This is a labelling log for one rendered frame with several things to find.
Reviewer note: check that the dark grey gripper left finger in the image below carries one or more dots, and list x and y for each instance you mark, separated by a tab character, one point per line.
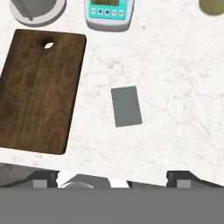
46	178

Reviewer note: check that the grey rectangular sponge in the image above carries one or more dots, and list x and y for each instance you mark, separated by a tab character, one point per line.
126	106

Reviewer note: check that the grey pot on white base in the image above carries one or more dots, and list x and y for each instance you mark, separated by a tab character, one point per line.
38	8

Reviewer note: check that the teal and white kitchen scale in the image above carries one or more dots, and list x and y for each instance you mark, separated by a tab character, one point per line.
108	17

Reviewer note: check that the olive round jar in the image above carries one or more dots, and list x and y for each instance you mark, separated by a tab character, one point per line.
212	6

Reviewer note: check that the pale grey round knob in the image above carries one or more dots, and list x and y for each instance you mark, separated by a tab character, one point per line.
78	185

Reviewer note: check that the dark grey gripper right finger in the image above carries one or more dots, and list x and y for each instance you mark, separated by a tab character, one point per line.
178	176

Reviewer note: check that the dark wooden cutting board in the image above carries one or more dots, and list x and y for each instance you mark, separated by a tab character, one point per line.
38	96

